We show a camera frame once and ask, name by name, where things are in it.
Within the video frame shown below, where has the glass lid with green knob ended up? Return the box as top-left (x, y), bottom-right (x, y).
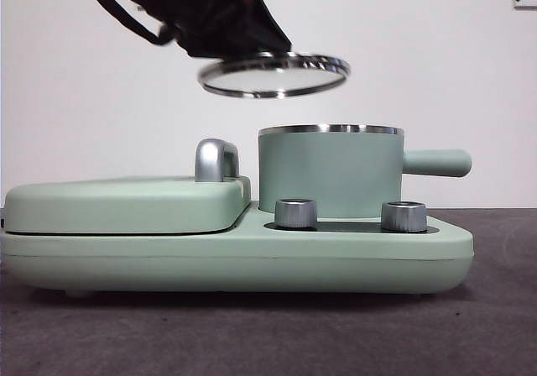
top-left (196, 50), bottom-right (352, 100)

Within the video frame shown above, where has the silver control knob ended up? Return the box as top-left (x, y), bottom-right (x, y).
top-left (274, 198), bottom-right (319, 229)
top-left (380, 201), bottom-right (429, 232)

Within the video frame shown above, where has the black control panel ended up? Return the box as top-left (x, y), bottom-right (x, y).
top-left (264, 220), bottom-right (441, 234)

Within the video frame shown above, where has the mint green breakfast machine base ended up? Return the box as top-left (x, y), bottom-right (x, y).
top-left (0, 207), bottom-right (476, 300)

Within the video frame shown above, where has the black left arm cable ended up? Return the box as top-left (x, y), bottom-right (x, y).
top-left (83, 0), bottom-right (180, 46)

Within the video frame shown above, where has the silver grill cover handle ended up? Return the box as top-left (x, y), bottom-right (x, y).
top-left (194, 138), bottom-right (242, 183)

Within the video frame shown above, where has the mint green pot with handle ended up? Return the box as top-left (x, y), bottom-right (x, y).
top-left (257, 123), bottom-right (473, 221)

